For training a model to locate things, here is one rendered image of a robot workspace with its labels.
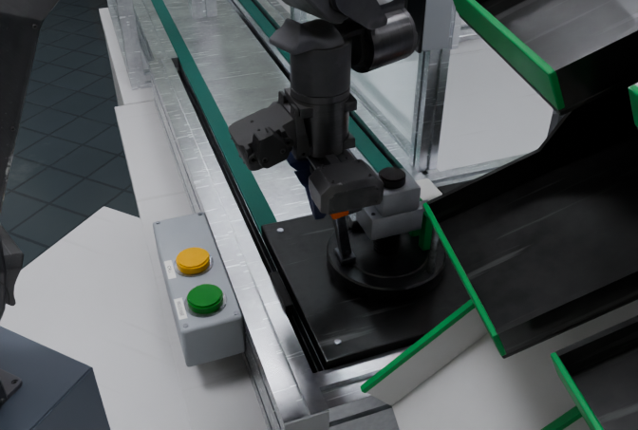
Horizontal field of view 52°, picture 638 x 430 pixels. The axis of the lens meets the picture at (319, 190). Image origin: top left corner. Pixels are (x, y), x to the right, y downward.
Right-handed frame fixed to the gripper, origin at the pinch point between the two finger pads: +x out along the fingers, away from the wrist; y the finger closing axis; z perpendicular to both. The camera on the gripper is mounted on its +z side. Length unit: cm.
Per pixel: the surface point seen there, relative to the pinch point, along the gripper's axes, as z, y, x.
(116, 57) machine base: 14, -101, 23
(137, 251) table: 18.8, -26.5, 23.5
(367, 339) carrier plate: -1.7, 10.5, 12.4
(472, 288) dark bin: 0.7, 29.0, -11.5
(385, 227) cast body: -7.2, 2.0, 5.2
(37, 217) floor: 50, -169, 109
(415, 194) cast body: -10.4, 2.0, 1.5
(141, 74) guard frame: 10, -82, 20
